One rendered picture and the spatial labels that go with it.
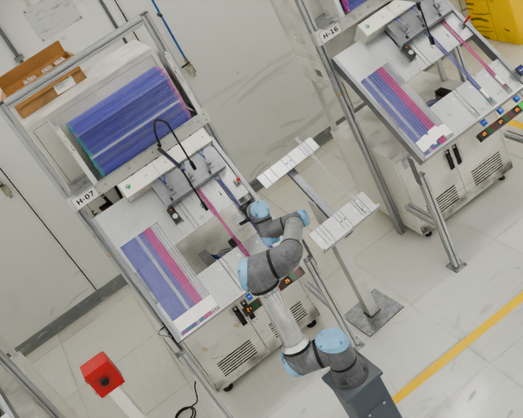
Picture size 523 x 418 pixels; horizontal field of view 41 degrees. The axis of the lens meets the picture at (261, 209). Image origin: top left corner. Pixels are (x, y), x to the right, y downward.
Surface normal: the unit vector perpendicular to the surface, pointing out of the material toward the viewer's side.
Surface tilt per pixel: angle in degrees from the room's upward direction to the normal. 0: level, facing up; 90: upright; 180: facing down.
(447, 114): 44
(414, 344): 0
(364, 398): 90
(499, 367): 0
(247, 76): 90
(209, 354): 90
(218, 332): 90
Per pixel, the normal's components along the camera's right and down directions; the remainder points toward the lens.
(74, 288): 0.43, 0.33
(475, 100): 0.00, -0.30
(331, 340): -0.30, -0.79
